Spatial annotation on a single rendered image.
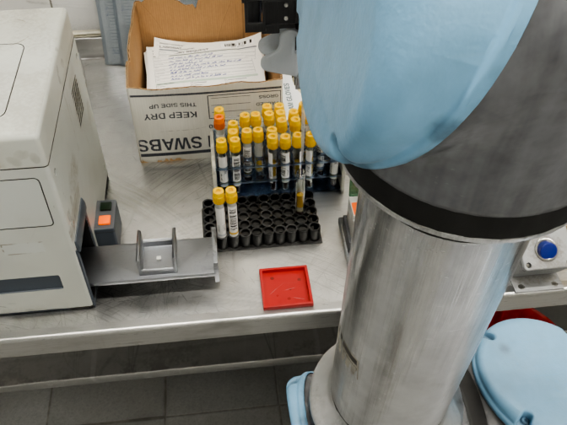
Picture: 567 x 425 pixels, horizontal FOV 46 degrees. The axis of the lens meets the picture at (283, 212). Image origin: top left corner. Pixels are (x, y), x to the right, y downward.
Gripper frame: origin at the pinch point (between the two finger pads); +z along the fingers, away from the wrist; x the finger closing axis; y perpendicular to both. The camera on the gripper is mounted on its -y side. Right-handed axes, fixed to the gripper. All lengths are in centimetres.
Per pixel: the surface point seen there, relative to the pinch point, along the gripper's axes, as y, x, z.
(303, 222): -0.3, 2.4, 23.6
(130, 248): 24.4, 6.5, 22.1
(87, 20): 35, -50, 19
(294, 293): 2.2, 13.7, 25.9
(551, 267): -32.0, 16.4, 21.2
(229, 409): 14, -17, 114
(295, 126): -0.5, -9.6, 15.3
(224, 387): 16, -24, 114
